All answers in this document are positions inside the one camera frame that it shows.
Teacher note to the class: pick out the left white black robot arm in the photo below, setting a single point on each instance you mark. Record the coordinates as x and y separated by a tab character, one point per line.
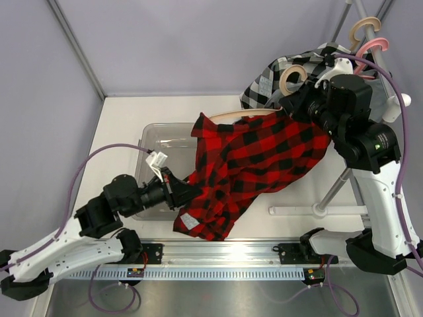
94	235

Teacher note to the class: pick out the white slotted cable duct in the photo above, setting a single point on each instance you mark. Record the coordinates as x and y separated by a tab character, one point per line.
193	274

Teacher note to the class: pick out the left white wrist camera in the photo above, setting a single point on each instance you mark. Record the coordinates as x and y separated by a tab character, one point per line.
155	161

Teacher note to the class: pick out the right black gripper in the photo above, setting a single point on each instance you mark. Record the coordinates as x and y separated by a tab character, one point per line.
295	103

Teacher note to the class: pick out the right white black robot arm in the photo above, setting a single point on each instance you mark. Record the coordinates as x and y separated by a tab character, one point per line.
340	106

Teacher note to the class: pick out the black white plaid shirt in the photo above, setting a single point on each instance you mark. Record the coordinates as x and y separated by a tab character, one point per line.
316	62

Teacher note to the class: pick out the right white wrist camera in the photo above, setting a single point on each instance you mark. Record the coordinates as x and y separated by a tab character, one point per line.
342	66

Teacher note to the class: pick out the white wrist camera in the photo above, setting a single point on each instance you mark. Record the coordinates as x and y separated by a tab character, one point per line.
342	66
155	161

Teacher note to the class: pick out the clear plastic bin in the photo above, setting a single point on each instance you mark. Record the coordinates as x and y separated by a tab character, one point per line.
173	147

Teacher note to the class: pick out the red black plaid shirt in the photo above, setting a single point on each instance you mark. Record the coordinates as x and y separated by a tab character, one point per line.
237	162

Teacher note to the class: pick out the aluminium mounting rail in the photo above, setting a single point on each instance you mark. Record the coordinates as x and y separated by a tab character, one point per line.
172	254

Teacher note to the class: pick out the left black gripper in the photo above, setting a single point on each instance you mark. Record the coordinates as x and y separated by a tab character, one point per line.
177	192

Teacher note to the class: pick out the pink plastic hanger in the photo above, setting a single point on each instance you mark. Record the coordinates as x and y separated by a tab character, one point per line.
380	42

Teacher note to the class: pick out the grey shirt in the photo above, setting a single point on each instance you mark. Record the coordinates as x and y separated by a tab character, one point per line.
378	99

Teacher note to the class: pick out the silver clothes rack pole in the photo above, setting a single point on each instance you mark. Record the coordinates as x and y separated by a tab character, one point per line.
391	114

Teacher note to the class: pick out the beige wooden hanger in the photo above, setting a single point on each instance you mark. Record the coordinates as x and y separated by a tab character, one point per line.
260	98

